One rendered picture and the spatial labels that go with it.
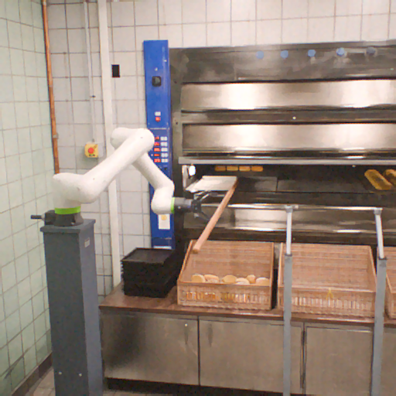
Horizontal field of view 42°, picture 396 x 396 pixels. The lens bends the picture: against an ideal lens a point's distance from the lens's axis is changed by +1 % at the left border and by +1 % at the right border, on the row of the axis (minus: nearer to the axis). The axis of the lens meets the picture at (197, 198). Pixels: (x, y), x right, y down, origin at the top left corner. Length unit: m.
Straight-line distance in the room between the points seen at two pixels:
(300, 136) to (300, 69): 0.41
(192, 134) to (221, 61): 0.49
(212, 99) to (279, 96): 0.42
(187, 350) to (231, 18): 2.03
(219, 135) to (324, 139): 0.66
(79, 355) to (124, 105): 1.62
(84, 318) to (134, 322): 0.60
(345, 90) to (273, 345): 1.57
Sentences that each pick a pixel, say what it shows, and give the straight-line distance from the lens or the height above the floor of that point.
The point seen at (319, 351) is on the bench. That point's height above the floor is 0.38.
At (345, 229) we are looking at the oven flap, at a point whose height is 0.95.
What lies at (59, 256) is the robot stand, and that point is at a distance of 2.58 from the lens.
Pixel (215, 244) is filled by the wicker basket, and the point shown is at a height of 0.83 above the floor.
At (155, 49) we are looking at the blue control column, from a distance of 3.38.
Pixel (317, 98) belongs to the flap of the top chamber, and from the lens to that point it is 3.28.
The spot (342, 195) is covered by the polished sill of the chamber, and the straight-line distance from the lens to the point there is 3.36.
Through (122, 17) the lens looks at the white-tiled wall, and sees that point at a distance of 3.50.
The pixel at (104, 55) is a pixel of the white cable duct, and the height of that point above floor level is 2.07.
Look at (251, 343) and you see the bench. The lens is 3.10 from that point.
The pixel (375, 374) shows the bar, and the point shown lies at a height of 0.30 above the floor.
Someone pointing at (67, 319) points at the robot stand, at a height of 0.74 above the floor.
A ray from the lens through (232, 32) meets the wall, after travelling 3.33.
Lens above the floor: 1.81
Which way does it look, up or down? 11 degrees down
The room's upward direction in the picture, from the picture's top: 1 degrees counter-clockwise
